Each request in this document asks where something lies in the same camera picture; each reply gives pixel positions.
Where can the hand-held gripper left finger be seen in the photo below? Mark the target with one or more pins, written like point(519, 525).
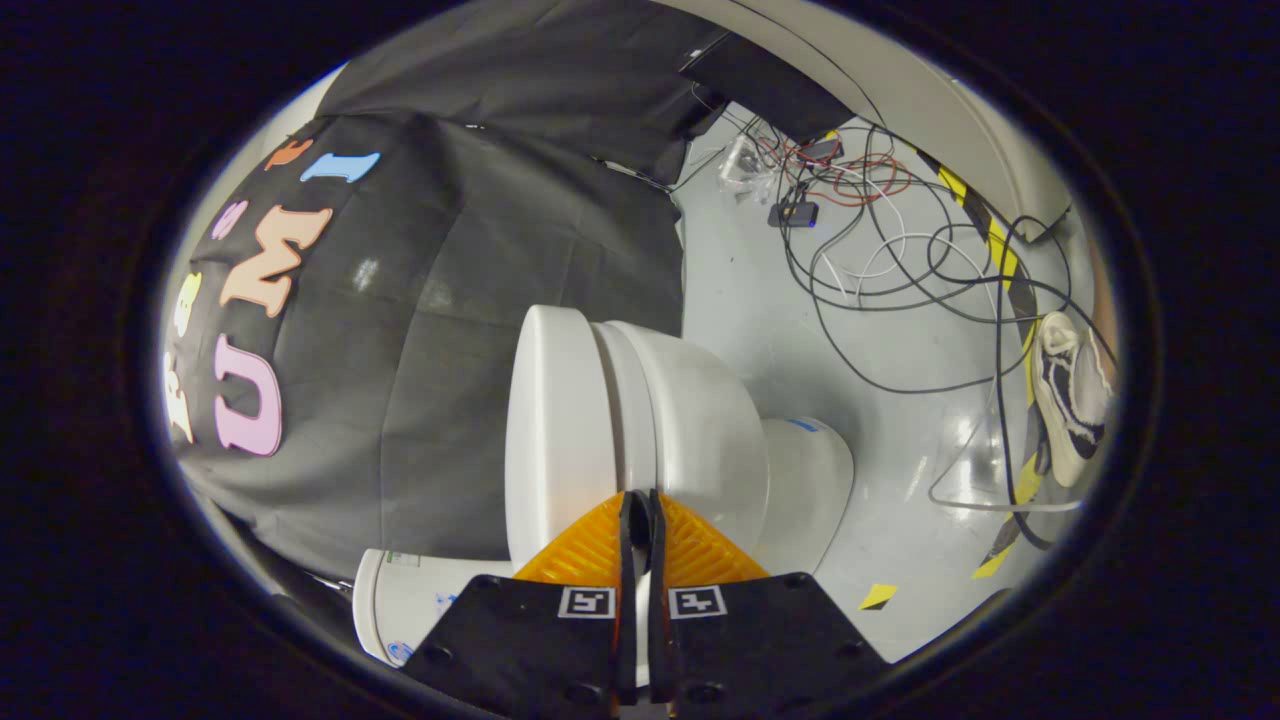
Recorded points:
point(628, 580)

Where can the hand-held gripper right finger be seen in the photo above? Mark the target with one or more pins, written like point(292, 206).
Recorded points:
point(657, 580)

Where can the white toilet lid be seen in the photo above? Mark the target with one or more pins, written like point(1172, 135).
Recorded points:
point(555, 430)

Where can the white toilet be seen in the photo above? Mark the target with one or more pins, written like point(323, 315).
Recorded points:
point(710, 430)

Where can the small yellow tape piece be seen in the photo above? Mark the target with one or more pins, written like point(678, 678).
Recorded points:
point(878, 596)

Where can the black backdrop cloth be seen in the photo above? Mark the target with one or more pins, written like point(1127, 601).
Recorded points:
point(450, 250)

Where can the small black adapter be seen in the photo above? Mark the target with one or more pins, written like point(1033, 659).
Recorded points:
point(795, 214)

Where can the clear plastic bag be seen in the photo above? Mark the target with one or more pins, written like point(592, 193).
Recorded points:
point(745, 162)

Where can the person's white black sneaker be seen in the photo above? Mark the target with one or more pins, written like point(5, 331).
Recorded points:
point(1068, 400)

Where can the yellow black floor tape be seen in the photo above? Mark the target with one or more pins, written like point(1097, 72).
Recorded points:
point(1005, 260)

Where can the black box device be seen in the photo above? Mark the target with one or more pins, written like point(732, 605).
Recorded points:
point(770, 85)

